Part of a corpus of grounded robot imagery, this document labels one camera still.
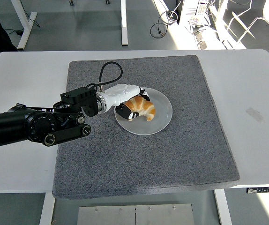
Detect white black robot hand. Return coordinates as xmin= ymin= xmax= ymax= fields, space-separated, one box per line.
xmin=103 ymin=83 xmax=151 ymax=121

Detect golden croissant bread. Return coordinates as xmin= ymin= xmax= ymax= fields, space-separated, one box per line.
xmin=124 ymin=96 xmax=157 ymax=122

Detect pale grey round plate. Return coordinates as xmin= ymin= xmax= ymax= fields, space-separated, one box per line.
xmin=114 ymin=87 xmax=173 ymax=136

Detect grey metal plate with screws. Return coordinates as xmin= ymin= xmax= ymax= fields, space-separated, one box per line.
xmin=77 ymin=206 xmax=136 ymax=225
xmin=135 ymin=203 xmax=194 ymax=225

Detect white desk leg with foot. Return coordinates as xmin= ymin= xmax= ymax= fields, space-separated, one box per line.
xmin=9 ymin=0 xmax=38 ymax=51

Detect grey speckled table mat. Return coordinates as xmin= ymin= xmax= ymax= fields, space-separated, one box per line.
xmin=52 ymin=54 xmax=240 ymax=200

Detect white narrow desk leg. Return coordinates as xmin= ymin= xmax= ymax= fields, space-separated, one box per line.
xmin=120 ymin=0 xmax=129 ymax=46

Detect white power strip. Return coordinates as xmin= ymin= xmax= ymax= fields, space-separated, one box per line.
xmin=193 ymin=29 xmax=216 ymax=50

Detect white computer tower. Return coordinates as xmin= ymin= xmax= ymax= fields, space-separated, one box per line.
xmin=179 ymin=0 xmax=211 ymax=24

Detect grey tape patch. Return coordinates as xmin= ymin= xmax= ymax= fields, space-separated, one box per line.
xmin=246 ymin=106 xmax=265 ymax=124

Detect white table leg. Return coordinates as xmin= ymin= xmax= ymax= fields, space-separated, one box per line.
xmin=38 ymin=193 xmax=56 ymax=225
xmin=214 ymin=188 xmax=233 ymax=225

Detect black table control panel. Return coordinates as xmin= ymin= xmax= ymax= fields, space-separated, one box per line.
xmin=246 ymin=186 xmax=269 ymax=194

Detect thin black floor cable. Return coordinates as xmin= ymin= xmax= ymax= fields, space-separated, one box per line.
xmin=4 ymin=28 xmax=24 ymax=37

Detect black looped floor cable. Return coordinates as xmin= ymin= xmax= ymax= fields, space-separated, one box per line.
xmin=149 ymin=10 xmax=180 ymax=38

